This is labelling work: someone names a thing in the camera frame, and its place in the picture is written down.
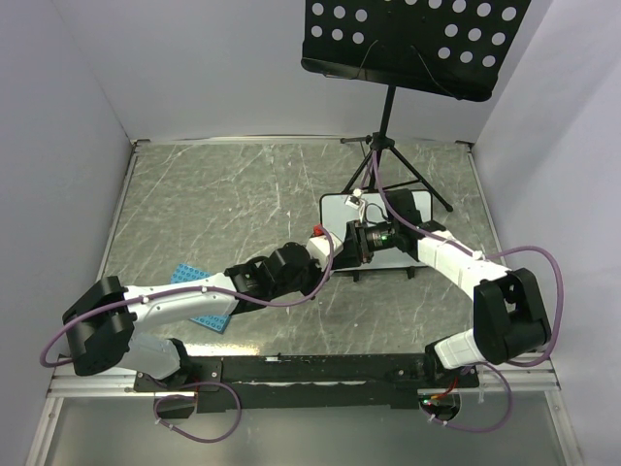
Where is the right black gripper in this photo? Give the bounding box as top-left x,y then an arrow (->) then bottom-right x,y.
330,219 -> 399,271

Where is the white board with black frame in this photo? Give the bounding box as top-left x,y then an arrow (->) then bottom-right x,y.
319,189 -> 433,272

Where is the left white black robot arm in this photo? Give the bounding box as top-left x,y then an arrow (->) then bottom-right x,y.
62,232 -> 343,390

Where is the black whiteboard easel stand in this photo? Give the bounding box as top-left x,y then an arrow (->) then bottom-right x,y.
350,266 -> 417,283

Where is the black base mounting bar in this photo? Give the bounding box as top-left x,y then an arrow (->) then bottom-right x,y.
133,352 -> 481,414

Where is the blue studded building plate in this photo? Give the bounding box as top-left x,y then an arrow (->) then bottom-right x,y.
169,263 -> 234,335

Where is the black perforated music stand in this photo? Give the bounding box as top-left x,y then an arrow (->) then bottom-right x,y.
301,0 -> 530,194

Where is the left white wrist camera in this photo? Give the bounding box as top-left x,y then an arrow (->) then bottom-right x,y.
307,225 -> 343,269

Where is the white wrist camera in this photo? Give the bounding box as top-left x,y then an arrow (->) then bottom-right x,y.
344,188 -> 367,221
307,225 -> 343,269

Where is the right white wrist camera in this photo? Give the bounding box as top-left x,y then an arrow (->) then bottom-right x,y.
344,188 -> 367,221

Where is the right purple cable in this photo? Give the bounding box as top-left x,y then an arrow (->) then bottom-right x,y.
371,150 -> 565,433

